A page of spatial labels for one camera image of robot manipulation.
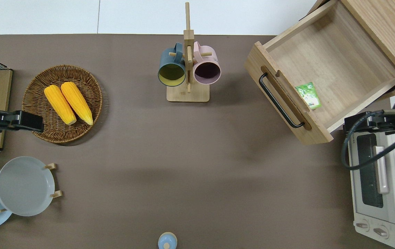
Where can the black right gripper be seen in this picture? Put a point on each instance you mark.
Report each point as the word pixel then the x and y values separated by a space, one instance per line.
pixel 363 122

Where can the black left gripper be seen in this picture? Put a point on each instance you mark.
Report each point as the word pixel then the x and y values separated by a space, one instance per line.
pixel 28 121

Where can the light wooden drawer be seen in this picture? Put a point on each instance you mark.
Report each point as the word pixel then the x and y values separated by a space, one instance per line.
pixel 325 65

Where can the yellow corn cob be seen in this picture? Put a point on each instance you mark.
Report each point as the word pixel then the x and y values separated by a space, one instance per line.
pixel 59 104
pixel 77 102

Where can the brown wicker basket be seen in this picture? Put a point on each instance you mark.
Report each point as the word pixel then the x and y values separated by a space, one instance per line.
pixel 62 133

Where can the green tea box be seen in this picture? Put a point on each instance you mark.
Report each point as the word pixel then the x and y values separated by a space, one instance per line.
pixel 309 95

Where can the grey plate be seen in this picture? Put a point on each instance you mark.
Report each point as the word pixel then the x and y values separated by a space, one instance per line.
pixel 24 186

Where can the wooden plate rack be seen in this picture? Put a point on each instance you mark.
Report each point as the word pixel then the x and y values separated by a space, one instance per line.
pixel 56 194

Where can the light wooden cabinet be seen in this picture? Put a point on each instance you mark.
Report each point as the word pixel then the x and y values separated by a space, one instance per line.
pixel 391 31

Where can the dark blue mug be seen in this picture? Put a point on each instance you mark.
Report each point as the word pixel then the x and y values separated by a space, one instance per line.
pixel 171 74

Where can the wooden mug tree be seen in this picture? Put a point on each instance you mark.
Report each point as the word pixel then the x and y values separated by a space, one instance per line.
pixel 188 91

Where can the pink mug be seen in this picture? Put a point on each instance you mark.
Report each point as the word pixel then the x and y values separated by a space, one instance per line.
pixel 207 71

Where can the blue round bell button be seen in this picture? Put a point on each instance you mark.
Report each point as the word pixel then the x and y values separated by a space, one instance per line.
pixel 167 241

